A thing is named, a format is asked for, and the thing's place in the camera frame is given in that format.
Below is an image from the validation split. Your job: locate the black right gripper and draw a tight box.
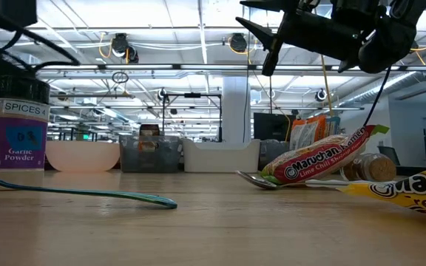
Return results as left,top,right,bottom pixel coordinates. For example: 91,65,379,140
234,0,360,77

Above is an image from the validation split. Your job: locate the orange ramen packet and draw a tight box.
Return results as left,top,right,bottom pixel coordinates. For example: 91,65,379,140
289,115,328,151

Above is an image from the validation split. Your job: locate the blue white food box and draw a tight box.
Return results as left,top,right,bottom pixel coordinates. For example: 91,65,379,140
323,115,342,138

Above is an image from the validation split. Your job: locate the brown spice pouch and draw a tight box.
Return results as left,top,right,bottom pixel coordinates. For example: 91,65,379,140
138,123,161,153

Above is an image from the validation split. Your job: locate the yellow ramen packet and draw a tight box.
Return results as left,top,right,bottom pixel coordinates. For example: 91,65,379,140
337,154,426,222

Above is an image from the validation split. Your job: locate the long ceiling light strip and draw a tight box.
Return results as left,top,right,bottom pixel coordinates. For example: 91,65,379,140
31,63,426,72

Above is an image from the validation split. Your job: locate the black monitor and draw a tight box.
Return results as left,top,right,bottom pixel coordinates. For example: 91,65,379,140
253,112,298,142

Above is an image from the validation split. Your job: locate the grey translucent bin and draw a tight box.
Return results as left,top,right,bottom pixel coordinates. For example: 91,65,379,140
119,134,183,174
258,138,302,171

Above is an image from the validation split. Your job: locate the white plastic bin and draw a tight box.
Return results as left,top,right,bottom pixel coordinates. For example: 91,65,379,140
181,137,261,174

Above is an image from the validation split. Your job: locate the lime chili shrimp ramen packet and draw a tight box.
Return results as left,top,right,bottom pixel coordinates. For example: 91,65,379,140
260,123,391,185

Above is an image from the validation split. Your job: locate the glass jar brown spice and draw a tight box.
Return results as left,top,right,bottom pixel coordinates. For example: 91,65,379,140
340,152,398,182

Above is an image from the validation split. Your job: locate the iridescent rainbow metal spoon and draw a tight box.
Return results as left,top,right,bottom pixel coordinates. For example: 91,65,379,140
0,173,179,210

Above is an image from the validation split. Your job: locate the pale pink bowl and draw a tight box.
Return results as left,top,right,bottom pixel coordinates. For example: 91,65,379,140
44,140,121,173

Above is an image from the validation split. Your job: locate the garlic powder spice jar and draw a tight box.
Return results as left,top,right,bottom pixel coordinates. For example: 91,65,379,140
0,77,50,188

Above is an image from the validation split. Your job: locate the yellow hanging cable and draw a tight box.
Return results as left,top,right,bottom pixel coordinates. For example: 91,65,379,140
319,55,334,117

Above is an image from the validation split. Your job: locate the black metal stand frame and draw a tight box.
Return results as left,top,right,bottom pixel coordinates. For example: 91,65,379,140
161,92,223,143

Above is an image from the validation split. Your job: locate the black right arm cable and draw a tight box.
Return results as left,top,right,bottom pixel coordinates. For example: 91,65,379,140
363,66,391,127

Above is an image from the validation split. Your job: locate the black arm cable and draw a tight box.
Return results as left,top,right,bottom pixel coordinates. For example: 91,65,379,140
363,66,391,127
0,25,81,71

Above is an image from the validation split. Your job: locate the metal spoon teal handle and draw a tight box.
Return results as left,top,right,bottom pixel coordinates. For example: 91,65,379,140
234,168,351,191

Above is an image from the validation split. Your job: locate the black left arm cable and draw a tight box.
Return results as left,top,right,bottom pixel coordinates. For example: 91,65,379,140
0,25,81,71

